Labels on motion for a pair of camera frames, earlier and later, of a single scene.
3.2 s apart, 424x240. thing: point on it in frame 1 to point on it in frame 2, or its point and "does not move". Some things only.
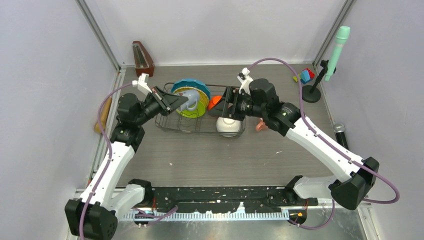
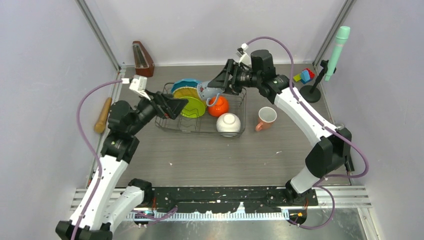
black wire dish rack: (202, 114) does not move
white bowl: (228, 127) does not move
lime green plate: (193, 113) does not move
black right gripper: (231, 95) to (231, 68)
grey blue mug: (193, 98) to (205, 92)
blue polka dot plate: (191, 82) does not move
